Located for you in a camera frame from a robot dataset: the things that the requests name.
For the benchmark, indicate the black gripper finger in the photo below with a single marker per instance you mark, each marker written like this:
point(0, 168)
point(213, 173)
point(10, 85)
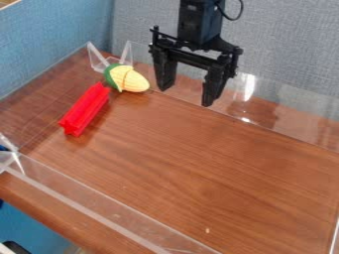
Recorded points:
point(164, 71)
point(215, 81)

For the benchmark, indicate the yellow green toy corn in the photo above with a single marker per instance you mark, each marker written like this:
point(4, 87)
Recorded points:
point(124, 78)

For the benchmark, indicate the red plastic block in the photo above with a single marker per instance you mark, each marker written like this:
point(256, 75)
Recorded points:
point(82, 111)

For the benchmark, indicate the clear acrylic barrier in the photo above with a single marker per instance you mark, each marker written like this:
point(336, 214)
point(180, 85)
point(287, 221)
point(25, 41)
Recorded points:
point(137, 227)
point(288, 110)

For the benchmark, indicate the clear acrylic front barrier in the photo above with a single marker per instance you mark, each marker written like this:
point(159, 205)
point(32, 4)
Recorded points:
point(137, 227)

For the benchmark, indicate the clear acrylic back barrier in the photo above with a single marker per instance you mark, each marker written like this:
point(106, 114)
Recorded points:
point(288, 110)

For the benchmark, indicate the clear acrylic corner bracket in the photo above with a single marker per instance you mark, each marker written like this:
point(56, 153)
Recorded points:
point(100, 62)

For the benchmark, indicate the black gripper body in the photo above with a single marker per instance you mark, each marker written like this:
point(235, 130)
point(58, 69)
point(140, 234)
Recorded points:
point(197, 44)

